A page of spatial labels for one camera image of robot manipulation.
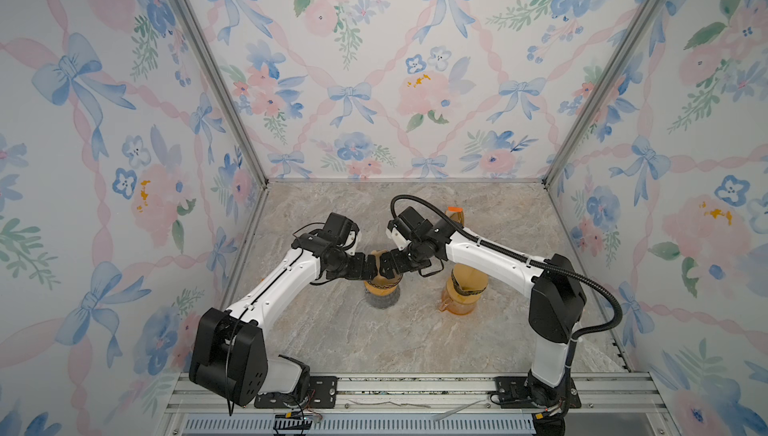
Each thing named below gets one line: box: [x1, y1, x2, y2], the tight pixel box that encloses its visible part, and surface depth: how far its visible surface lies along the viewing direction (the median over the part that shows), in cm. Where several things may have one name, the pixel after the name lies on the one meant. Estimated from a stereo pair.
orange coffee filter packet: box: [445, 206, 465, 227], surface depth 100 cm
